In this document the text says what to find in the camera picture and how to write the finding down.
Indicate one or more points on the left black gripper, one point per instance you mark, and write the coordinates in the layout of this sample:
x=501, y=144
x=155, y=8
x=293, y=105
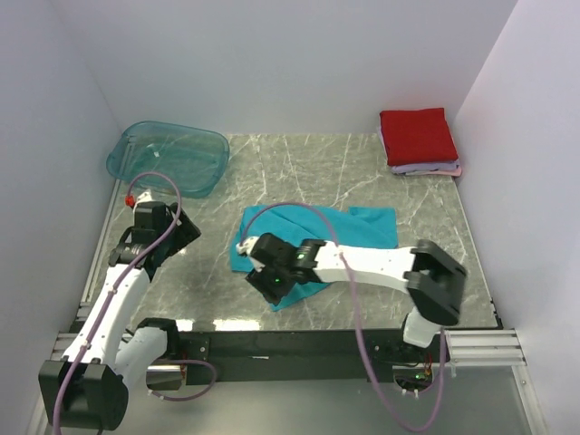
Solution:
x=186, y=233

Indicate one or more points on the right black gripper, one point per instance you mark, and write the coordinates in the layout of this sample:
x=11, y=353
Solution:
x=273, y=294

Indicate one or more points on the teal transparent plastic basin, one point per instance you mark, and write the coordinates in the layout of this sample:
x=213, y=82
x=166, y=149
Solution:
x=194, y=159

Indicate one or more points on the teal t-shirt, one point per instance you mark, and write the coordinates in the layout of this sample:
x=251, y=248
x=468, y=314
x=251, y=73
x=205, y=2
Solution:
x=356, y=226

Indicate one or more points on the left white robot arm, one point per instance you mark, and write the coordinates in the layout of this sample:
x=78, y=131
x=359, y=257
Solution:
x=89, y=386

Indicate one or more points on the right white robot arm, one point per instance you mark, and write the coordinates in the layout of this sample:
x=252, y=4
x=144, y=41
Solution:
x=432, y=278

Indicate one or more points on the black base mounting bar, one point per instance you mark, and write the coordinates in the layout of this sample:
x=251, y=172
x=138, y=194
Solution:
x=263, y=356

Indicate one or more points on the folded lavender t-shirt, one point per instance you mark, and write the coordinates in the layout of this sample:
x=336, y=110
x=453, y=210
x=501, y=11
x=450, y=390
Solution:
x=410, y=168

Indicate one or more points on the folded red t-shirt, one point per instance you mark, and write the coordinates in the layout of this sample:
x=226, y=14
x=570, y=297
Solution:
x=424, y=119

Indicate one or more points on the folded pink t-shirt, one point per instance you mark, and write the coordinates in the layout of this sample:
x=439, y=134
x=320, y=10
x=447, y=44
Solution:
x=455, y=173

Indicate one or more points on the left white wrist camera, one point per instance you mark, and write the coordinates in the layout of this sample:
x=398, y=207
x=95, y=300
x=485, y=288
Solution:
x=131, y=201

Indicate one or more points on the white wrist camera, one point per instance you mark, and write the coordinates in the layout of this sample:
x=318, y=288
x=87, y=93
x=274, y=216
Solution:
x=246, y=246
x=131, y=201

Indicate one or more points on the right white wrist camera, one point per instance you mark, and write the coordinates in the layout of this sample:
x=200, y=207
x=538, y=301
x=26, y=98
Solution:
x=246, y=246

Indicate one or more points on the aluminium rail frame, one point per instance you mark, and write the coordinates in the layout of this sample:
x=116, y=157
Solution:
x=385, y=356

